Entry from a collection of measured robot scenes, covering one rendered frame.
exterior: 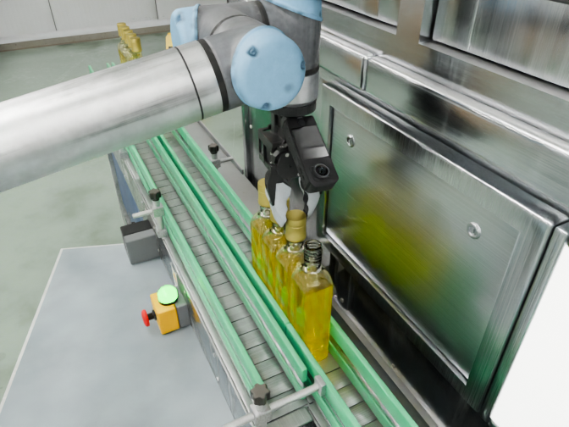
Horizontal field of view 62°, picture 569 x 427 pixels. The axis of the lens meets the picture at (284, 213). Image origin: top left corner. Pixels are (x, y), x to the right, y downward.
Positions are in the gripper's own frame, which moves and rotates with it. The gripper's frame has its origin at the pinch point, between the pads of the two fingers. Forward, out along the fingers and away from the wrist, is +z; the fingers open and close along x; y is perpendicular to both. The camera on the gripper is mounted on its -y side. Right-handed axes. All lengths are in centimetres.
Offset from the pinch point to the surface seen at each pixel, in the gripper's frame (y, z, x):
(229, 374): -4.2, 27.7, 14.9
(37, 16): 578, 83, 55
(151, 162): 80, 27, 13
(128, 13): 584, 91, -45
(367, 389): -18.9, 23.9, -4.7
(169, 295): 22.8, 30.3, 20.0
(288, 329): -5.6, 19.1, 3.8
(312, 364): -14.2, 18.9, 3.2
